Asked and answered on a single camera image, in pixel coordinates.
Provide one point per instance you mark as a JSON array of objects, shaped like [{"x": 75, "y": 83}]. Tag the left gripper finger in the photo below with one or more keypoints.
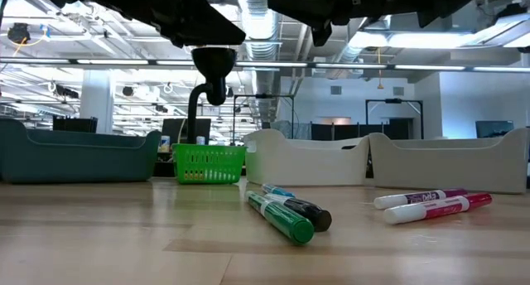
[
  {"x": 198, "y": 38},
  {"x": 203, "y": 11}
]

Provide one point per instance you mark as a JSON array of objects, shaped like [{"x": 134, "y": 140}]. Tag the light blue slim Expo marker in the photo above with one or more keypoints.
[{"x": 277, "y": 189}]

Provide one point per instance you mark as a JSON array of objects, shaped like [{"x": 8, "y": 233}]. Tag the dark green slim marker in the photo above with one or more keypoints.
[{"x": 285, "y": 220}]

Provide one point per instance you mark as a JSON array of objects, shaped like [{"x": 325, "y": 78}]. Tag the black slim marker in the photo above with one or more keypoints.
[{"x": 310, "y": 212}]

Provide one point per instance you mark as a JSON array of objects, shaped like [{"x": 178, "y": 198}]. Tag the black gooseneck desk lamp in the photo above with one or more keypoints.
[{"x": 214, "y": 65}]

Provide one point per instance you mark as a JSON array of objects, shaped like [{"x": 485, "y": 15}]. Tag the black computer monitor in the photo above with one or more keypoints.
[
  {"x": 494, "y": 129},
  {"x": 174, "y": 129}
]

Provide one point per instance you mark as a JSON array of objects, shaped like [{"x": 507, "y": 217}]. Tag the white bottle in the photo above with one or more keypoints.
[{"x": 200, "y": 140}]

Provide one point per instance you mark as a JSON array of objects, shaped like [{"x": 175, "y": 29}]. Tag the green plastic basket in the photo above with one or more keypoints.
[{"x": 207, "y": 165}]

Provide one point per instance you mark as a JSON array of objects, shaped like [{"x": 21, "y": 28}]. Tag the black partition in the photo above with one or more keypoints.
[{"x": 331, "y": 131}]

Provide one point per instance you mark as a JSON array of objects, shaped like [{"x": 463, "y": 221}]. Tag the black crates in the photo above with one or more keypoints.
[{"x": 74, "y": 124}]

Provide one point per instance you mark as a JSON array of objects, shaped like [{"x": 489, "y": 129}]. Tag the white plastic bin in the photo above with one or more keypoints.
[{"x": 306, "y": 165}]

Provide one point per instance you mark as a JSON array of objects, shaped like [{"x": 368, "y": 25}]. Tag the teal plastic bin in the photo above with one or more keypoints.
[{"x": 74, "y": 160}]

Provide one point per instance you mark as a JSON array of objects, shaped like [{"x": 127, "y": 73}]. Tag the grey plastic bin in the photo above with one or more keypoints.
[{"x": 447, "y": 169}]

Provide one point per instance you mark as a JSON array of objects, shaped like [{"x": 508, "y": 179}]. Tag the purple Expo marker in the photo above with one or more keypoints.
[{"x": 414, "y": 198}]

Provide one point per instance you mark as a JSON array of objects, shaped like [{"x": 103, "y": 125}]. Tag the magenta Expo marker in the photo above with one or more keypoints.
[{"x": 439, "y": 208}]

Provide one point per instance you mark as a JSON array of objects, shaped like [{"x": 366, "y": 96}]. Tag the silver ventilation duct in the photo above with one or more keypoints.
[
  {"x": 261, "y": 28},
  {"x": 352, "y": 49}
]

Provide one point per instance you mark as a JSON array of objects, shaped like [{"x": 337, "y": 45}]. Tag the black gantry frame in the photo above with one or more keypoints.
[
  {"x": 393, "y": 100},
  {"x": 265, "y": 96}
]

